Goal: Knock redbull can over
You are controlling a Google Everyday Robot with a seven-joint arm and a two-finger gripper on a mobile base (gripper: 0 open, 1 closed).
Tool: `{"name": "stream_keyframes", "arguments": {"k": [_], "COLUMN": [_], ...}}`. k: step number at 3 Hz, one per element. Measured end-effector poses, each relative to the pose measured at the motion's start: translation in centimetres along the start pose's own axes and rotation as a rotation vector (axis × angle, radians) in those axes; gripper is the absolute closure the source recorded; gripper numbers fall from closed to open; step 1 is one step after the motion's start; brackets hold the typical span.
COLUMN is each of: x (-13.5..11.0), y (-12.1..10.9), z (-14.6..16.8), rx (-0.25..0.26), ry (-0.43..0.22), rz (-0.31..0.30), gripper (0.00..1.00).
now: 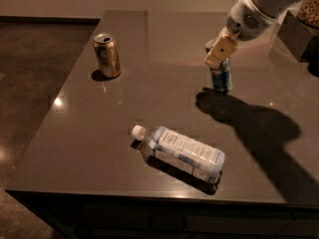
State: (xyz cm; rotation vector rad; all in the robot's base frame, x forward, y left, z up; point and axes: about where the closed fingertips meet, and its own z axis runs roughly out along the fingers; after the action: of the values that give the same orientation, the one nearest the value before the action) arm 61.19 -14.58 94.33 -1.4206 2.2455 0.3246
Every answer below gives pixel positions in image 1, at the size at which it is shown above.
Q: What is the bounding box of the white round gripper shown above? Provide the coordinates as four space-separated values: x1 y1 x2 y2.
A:
204 0 275 67

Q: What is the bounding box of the blue silver redbull can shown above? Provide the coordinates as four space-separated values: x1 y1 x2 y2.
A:
208 58 232 94

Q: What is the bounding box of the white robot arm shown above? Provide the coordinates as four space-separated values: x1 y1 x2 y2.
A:
204 0 301 68

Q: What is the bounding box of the gold soda can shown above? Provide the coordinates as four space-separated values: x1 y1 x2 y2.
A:
94 32 121 79

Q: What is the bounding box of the dark snack container box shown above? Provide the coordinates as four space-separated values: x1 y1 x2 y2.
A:
272 0 319 64

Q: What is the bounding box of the clear plastic water bottle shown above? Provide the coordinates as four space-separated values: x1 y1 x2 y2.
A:
132 125 225 184

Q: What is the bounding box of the dark cabinet drawer handle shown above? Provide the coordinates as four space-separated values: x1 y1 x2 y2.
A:
150 216 186 232

